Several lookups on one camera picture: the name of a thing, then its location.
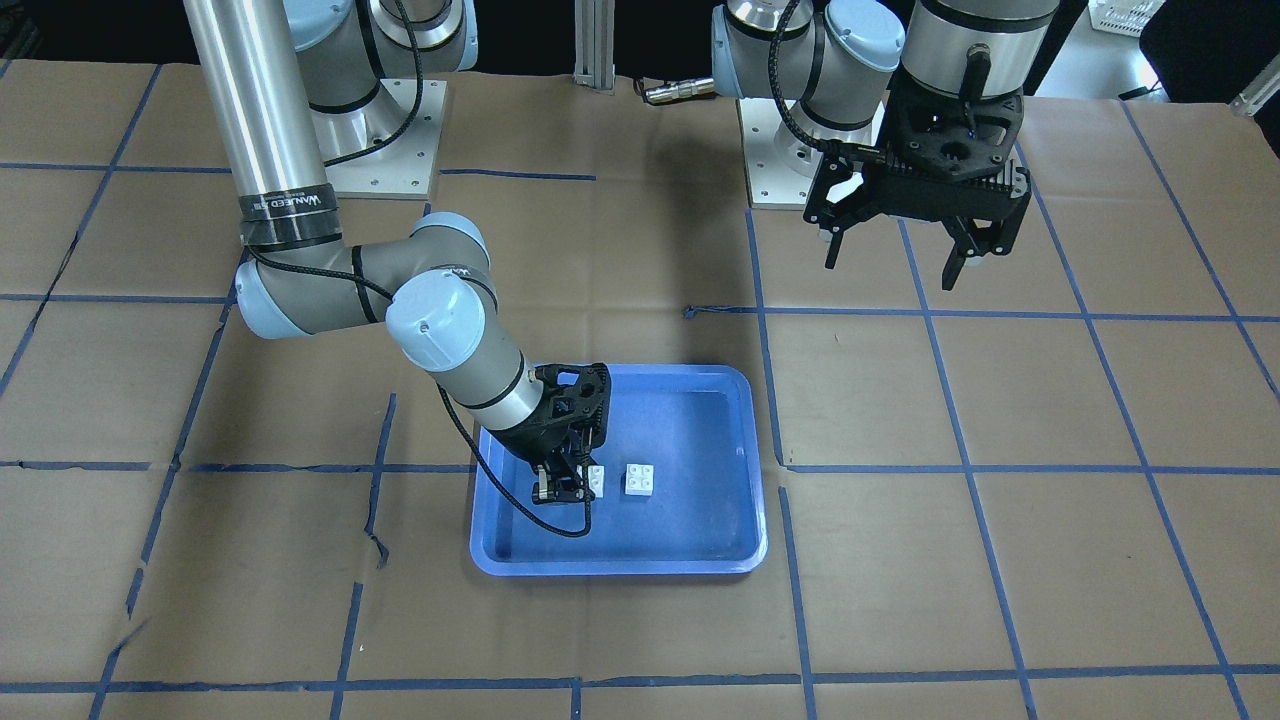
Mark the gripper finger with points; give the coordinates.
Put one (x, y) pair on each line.
(972, 241)
(839, 219)

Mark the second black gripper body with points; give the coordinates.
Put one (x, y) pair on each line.
(836, 188)

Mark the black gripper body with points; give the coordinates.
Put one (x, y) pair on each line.
(528, 441)

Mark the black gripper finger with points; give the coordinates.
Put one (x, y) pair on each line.
(546, 488)
(574, 484)

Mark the white square building block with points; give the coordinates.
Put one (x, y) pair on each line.
(639, 480)

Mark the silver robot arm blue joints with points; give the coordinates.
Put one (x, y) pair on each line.
(267, 64)

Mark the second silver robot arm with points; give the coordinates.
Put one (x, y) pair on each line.
(828, 71)

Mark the blue plastic tray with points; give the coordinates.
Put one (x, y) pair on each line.
(696, 425)

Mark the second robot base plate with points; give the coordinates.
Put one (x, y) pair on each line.
(779, 168)

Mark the aluminium frame post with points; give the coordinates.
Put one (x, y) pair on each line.
(593, 32)

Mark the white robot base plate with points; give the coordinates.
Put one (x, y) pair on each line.
(401, 168)

